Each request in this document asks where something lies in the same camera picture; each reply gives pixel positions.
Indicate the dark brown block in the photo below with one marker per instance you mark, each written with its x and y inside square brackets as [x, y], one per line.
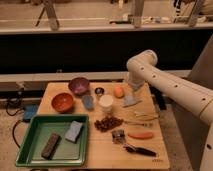
[50, 146]

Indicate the white paper cup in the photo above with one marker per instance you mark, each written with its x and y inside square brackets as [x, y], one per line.
[106, 103]

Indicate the orange apple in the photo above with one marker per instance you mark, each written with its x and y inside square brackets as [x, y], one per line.
[118, 92]

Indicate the orange bowl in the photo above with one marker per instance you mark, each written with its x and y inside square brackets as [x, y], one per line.
[62, 102]

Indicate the metal fork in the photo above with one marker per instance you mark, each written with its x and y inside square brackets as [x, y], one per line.
[149, 125]

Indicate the green plastic tray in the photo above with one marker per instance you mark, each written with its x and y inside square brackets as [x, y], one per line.
[67, 153]

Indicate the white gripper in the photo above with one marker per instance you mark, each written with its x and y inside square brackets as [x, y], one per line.
[131, 93]

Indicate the orange carrot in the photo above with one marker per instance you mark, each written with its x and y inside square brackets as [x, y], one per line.
[141, 136]

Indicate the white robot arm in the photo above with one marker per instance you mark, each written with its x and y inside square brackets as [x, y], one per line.
[193, 97]

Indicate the bunch of dark grapes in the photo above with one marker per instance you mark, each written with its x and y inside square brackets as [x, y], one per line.
[107, 123]

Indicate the small black round cup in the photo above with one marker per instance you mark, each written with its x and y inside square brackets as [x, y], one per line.
[99, 91]

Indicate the purple bowl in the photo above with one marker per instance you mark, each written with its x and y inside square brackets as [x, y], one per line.
[79, 85]

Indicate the blue box on floor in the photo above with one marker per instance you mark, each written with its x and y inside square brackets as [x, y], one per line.
[30, 111]

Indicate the blue sponge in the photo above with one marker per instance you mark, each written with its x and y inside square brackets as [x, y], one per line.
[73, 131]

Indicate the yellow banana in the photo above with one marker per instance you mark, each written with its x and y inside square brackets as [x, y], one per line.
[146, 116]

